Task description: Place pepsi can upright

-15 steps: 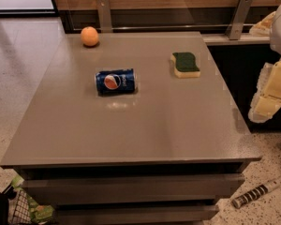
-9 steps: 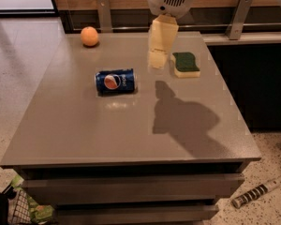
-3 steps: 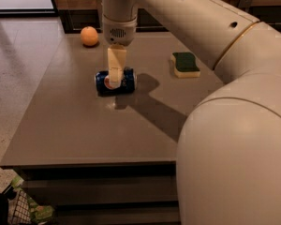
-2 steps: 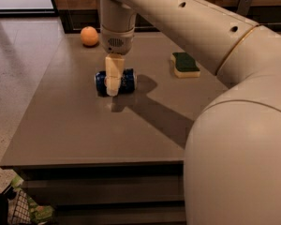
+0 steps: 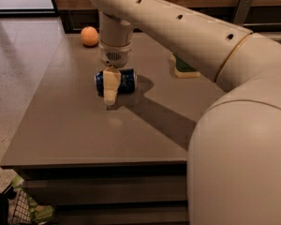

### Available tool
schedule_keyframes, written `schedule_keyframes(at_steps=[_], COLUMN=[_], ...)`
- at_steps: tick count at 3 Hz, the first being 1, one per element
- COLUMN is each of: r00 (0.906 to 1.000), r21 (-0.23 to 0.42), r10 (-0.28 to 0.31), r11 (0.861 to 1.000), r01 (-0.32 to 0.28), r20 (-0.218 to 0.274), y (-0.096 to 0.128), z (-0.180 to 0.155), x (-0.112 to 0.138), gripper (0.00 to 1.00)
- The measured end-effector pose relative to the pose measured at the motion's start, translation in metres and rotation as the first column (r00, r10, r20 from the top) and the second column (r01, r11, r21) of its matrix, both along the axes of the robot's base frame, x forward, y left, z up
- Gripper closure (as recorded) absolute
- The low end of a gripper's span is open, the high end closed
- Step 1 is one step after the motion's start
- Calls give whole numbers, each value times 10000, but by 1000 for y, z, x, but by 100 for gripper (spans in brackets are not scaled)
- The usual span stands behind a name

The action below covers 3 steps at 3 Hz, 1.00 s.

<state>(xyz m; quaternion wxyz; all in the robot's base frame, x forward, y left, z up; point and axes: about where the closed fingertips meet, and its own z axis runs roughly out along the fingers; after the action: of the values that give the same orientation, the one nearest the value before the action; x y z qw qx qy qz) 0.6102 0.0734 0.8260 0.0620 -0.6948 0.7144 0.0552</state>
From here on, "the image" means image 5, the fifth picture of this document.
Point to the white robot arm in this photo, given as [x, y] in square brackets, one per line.
[234, 156]

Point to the black wire basket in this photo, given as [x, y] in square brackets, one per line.
[8, 214]

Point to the orange fruit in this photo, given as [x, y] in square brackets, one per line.
[89, 36]

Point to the blue pepsi can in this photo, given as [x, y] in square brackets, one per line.
[128, 81]

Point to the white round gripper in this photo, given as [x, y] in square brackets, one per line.
[114, 55]

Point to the green yellow sponge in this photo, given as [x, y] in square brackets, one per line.
[181, 69]

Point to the grey upper drawer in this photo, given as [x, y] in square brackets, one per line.
[143, 189]

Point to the right metal bracket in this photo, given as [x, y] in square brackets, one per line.
[241, 12]

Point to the green snack bag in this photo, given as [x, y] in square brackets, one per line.
[39, 214]

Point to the grey drawer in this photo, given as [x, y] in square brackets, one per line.
[143, 189]
[125, 215]

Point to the metal rail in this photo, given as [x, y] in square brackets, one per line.
[267, 26]

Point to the grey lower drawer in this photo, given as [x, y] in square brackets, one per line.
[125, 215]

